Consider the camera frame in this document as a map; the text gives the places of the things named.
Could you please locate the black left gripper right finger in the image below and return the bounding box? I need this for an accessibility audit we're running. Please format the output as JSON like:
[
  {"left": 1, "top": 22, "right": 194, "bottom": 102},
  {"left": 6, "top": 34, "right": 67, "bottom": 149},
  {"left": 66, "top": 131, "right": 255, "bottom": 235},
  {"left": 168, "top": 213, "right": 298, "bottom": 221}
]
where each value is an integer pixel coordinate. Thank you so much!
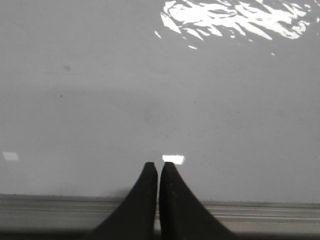
[{"left": 159, "top": 162, "right": 237, "bottom": 240}]

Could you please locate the white glossy whiteboard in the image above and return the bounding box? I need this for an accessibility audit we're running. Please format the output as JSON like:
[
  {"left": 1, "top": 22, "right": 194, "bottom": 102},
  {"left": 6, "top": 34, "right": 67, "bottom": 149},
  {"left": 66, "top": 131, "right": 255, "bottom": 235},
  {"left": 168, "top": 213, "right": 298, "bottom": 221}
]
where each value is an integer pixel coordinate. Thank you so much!
[{"left": 0, "top": 0, "right": 320, "bottom": 203}]

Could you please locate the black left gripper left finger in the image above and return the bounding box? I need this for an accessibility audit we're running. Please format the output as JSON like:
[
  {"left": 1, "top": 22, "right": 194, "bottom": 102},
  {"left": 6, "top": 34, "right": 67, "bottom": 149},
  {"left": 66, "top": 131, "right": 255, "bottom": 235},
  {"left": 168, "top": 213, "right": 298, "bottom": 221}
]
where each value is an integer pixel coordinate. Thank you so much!
[{"left": 86, "top": 162, "right": 158, "bottom": 240}]

